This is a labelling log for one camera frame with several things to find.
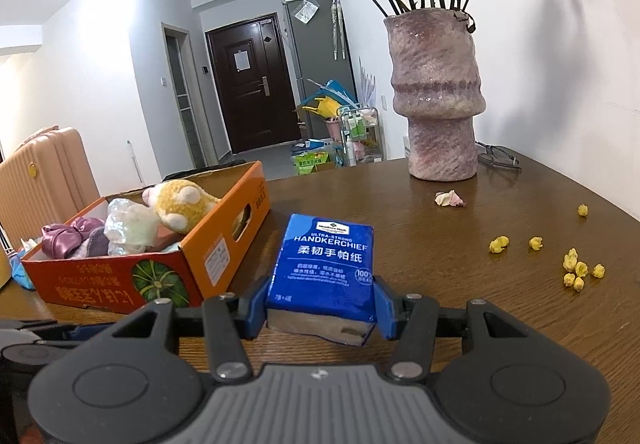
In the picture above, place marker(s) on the scattered yellow flower buds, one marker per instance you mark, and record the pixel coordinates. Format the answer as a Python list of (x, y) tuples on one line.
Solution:
[(581, 268)]

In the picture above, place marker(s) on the brown cardboard carton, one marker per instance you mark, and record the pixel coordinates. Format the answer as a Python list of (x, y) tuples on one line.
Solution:
[(300, 126)]

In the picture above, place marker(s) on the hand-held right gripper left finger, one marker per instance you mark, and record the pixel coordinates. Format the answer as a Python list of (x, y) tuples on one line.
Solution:
[(255, 309)]

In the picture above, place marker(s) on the grey interior door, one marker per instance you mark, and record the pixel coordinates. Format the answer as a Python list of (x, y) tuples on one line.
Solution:
[(182, 98)]

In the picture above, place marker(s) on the pink scrunchie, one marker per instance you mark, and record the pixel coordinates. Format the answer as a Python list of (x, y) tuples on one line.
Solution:
[(62, 236)]

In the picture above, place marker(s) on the red cardboard box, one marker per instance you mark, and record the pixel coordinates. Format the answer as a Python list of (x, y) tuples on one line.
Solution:
[(220, 249)]

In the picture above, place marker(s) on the pink bucket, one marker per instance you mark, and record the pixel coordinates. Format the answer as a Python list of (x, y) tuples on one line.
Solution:
[(333, 128)]

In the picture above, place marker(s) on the grey refrigerator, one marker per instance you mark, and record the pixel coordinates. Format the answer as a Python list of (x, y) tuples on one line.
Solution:
[(320, 58)]

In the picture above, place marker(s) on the blue folded items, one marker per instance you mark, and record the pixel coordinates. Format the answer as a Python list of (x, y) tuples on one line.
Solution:
[(337, 91)]

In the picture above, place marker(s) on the black eyeglasses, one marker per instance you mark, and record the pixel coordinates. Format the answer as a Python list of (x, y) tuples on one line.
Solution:
[(495, 157)]

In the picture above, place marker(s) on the white yellow plush toy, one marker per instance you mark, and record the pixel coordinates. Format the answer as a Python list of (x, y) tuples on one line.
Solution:
[(180, 209)]

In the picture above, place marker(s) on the metal cart with bottles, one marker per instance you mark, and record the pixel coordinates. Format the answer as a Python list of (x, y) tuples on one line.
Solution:
[(360, 133)]

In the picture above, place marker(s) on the fallen rose petal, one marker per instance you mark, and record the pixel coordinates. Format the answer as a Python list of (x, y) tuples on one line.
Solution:
[(449, 199)]

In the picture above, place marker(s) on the yellow watering can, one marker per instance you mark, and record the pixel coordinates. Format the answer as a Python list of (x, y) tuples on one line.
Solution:
[(322, 107)]

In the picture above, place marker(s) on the pink textured vase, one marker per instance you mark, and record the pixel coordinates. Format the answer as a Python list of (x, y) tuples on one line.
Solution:
[(435, 88)]

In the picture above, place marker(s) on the pink ribbed suitcase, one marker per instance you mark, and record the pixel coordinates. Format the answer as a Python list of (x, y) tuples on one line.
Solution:
[(45, 173)]

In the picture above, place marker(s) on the pale purple wall decoration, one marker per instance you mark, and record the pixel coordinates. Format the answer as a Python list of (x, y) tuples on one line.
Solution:
[(367, 81)]

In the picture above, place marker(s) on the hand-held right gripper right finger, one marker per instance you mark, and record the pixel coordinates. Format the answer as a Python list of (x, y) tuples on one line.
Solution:
[(386, 309)]

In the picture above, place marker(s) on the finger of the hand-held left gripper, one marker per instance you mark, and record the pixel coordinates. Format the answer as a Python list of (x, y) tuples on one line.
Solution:
[(25, 325), (95, 331)]

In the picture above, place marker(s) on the blue tissue pack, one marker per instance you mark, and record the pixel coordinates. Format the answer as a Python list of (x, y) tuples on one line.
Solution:
[(20, 271)]

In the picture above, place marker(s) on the green snack bags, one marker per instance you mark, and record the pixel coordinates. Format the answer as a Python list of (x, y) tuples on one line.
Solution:
[(312, 162)]

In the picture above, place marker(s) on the white door notice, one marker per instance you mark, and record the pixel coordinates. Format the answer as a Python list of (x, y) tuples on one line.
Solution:
[(243, 60)]

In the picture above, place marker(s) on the dark brown entrance door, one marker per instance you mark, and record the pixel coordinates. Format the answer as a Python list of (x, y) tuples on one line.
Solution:
[(250, 118)]

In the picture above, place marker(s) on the hanging white umbrellas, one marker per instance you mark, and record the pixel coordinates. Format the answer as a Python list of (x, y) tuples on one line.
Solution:
[(337, 28)]

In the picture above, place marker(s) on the iridescent crinkled pouch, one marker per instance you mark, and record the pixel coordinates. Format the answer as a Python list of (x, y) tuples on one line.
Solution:
[(130, 229)]

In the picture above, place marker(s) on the blue handkerchief paper pack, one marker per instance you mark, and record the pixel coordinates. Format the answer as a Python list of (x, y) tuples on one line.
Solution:
[(320, 264)]

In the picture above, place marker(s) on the clear plastic bag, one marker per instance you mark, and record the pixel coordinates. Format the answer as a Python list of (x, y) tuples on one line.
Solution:
[(307, 11)]

